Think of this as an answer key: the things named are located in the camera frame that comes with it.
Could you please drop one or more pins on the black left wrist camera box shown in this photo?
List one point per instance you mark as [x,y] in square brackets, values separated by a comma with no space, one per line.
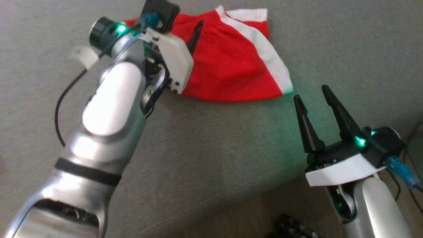
[162,13]

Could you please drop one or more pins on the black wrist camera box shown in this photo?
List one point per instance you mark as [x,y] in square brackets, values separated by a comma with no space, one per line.
[162,13]
[383,145]

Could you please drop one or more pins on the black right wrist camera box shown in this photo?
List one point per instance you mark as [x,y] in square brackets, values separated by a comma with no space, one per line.
[383,145]

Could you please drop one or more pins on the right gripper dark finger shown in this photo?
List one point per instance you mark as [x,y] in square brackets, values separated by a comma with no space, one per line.
[309,135]
[345,124]

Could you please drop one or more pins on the red garment wide white band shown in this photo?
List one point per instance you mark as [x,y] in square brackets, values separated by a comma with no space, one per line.
[228,66]

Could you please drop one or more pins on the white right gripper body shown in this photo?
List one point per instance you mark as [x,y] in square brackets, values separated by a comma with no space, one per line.
[340,170]

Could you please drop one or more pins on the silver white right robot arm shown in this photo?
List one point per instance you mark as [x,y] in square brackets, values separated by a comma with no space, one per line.
[376,211]

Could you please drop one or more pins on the grey fabric sofa seat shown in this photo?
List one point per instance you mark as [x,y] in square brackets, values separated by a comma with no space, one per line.
[214,148]

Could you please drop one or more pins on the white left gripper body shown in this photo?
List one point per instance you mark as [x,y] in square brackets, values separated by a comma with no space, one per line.
[175,59]

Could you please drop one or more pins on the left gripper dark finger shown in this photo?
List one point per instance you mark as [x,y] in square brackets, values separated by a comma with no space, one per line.
[195,38]

